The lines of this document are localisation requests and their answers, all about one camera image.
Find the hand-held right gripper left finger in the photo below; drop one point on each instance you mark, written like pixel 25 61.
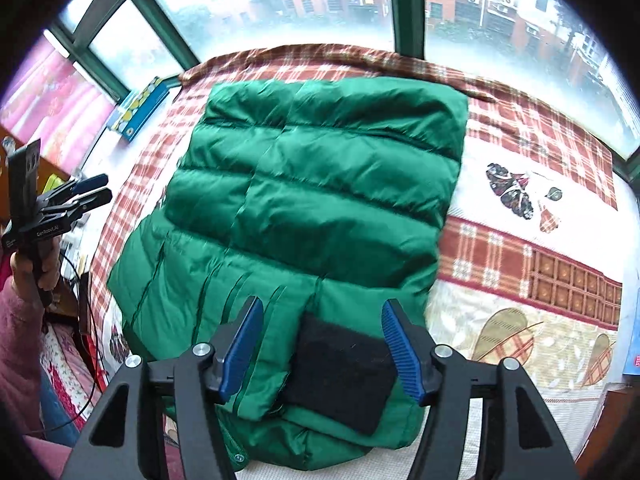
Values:
pixel 245 345

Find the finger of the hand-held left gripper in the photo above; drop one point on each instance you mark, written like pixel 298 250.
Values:
pixel 82 185
pixel 85 201

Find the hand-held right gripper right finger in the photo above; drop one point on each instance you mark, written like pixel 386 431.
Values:
pixel 400 350

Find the green down jacket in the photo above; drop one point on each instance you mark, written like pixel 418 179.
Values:
pixel 310 200

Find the person's left forearm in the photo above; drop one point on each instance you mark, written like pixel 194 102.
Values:
pixel 20 350

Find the person's left hand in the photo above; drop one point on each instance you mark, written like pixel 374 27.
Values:
pixel 22 275

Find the pink printed curtain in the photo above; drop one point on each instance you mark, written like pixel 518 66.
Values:
pixel 55 105

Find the blue dotted tissue box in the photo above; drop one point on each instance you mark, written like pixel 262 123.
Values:
pixel 137 110

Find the plaid leaf-print bed blanket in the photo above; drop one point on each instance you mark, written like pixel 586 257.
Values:
pixel 525 240

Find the floral bed sheet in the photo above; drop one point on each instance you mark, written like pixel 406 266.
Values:
pixel 70 375

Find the person's pink sweater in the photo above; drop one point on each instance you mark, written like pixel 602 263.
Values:
pixel 47 460

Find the blue printed booklet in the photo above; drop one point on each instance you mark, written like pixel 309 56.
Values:
pixel 634 325

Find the green window frame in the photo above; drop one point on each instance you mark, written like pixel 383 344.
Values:
pixel 407 10

